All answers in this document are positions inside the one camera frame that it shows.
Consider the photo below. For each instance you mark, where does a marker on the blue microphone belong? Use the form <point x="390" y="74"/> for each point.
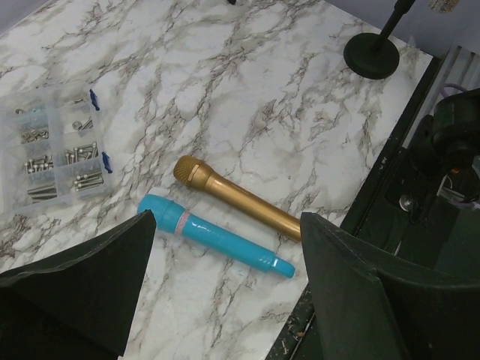
<point x="173" y="218"/>

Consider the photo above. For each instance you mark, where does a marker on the black stand holding silver microphone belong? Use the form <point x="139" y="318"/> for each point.
<point x="374" y="56"/>

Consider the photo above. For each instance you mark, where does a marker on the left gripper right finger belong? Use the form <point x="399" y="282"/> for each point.
<point x="370" y="304"/>

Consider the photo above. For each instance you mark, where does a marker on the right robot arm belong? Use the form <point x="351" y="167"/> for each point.
<point x="446" y="147"/>

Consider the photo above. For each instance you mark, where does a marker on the gold microphone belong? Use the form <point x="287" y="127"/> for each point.
<point x="196" y="174"/>

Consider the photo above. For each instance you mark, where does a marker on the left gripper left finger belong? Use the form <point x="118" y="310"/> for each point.
<point x="78" y="303"/>

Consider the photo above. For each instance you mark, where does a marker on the silver mesh head microphone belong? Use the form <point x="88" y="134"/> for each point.
<point x="443" y="6"/>

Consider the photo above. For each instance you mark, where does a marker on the clear plastic packet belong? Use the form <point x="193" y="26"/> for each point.
<point x="52" y="151"/>

